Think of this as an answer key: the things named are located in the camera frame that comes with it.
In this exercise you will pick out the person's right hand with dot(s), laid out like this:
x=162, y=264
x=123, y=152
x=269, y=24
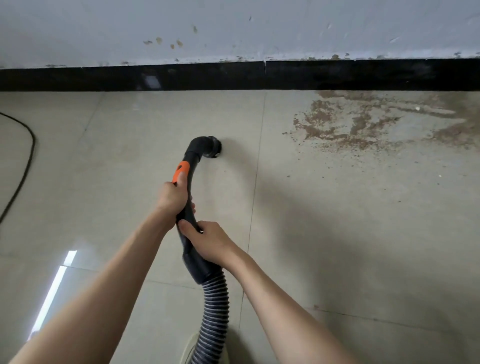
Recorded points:
x=212, y=242

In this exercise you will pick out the person's left hand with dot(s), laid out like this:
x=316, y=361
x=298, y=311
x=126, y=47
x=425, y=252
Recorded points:
x=172, y=200

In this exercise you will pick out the brown dirt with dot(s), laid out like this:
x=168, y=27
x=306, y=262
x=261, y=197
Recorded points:
x=337, y=123

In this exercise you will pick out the person's left forearm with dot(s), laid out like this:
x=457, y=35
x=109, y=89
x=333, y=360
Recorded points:
x=93, y=303

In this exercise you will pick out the person's right forearm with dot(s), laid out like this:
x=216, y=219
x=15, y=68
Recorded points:
x=292, y=318

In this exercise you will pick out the person's left shoe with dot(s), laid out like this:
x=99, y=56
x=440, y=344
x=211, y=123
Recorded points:
x=187, y=350

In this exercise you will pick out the black baseboard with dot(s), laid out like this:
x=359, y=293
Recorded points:
x=225, y=75

